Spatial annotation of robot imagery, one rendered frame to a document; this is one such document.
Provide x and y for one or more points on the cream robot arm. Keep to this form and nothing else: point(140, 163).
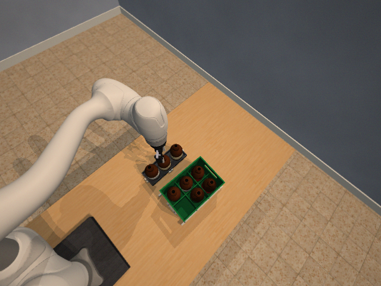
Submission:
point(26, 259)

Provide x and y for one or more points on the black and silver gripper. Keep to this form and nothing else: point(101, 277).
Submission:
point(159, 154)

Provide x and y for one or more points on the brown glass bottle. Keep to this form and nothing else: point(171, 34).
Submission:
point(152, 172)
point(209, 185)
point(186, 183)
point(197, 195)
point(197, 173)
point(176, 152)
point(174, 194)
point(166, 165)

